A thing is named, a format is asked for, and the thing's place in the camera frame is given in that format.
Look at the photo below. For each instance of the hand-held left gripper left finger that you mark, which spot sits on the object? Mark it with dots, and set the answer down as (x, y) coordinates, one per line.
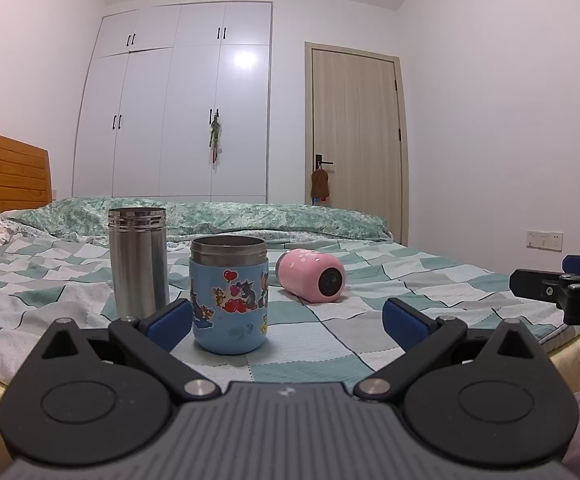
(172, 321)

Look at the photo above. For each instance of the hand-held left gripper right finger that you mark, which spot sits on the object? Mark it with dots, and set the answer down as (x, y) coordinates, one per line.
(403, 321)

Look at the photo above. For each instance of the pink cup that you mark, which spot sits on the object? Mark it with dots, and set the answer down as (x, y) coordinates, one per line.
(302, 272)

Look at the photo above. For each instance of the blue cartoon print cup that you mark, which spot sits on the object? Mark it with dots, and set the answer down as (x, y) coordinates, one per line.
(230, 310)

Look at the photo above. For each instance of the stainless steel cup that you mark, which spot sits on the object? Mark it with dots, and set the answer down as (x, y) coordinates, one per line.
(137, 265)

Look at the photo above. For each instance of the checkered bed sheet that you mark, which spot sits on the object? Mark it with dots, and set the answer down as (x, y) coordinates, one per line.
(320, 330)

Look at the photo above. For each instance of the green floral quilt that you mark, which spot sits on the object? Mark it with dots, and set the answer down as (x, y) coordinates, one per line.
(270, 217)

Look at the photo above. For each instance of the wooden door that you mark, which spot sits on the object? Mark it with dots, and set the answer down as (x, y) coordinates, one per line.
(354, 145)

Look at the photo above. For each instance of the green hanging ornament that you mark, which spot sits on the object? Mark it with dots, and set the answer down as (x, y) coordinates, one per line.
(215, 135)

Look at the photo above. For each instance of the white wardrobe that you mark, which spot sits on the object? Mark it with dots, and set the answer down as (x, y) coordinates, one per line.
(170, 110)

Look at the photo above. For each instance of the wooden headboard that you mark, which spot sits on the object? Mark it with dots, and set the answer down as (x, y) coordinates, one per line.
(5, 175)

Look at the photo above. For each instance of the wall socket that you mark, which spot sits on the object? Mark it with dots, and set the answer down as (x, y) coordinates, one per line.
(544, 240)

